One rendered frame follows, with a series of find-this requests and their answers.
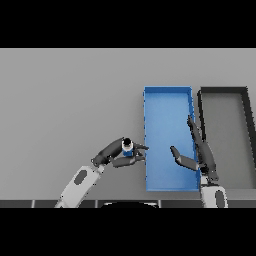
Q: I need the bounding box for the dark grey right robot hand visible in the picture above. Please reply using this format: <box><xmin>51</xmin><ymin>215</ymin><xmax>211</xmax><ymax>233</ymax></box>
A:
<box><xmin>169</xmin><ymin>115</ymin><xmax>220</xmax><ymax>183</ymax></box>

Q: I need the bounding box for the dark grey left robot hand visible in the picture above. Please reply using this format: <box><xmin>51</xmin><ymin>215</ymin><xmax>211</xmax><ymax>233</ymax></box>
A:
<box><xmin>91</xmin><ymin>136</ymin><xmax>150</xmax><ymax>169</ymax></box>

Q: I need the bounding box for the blue pipe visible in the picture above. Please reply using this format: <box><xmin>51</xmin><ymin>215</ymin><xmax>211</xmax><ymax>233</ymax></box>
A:
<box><xmin>121</xmin><ymin>138</ymin><xmax>135</xmax><ymax>158</ymax></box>

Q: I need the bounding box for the dark grey bin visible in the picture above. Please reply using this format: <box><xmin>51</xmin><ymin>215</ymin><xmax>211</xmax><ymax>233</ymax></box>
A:
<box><xmin>197</xmin><ymin>86</ymin><xmax>256</xmax><ymax>190</ymax></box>

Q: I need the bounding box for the blue bin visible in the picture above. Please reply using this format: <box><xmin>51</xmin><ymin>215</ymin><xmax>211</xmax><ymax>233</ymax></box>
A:
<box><xmin>143</xmin><ymin>85</ymin><xmax>202</xmax><ymax>193</ymax></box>

